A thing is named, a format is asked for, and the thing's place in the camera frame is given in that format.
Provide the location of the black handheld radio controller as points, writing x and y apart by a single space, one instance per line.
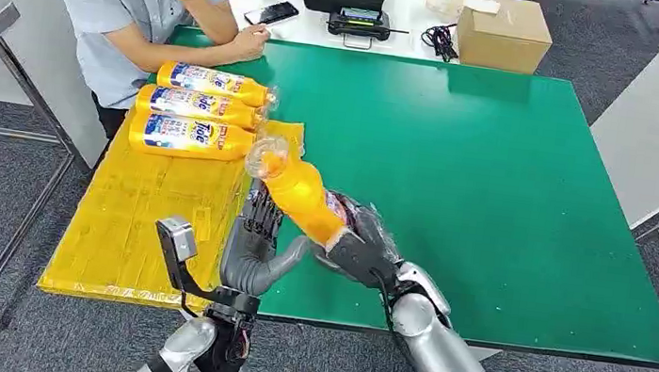
359 23

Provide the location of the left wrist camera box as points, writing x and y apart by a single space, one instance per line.
177 238

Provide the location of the white paper scrap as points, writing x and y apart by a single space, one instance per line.
481 4

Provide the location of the green table mat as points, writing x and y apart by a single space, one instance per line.
522 202

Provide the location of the yellow plastic sheet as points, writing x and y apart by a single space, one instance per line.
111 227

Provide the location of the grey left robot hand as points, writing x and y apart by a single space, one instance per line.
248 262

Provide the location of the person's right hand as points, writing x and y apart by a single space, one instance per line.
251 43

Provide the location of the clear tape roll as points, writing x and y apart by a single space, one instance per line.
442 2

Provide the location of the orange drink bottle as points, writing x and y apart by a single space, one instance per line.
253 92
300 197
238 113
234 146

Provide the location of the brown cardboard box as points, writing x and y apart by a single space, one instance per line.
504 42

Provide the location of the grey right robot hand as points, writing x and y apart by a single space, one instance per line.
365 255

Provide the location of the black smartphone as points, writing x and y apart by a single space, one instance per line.
271 14

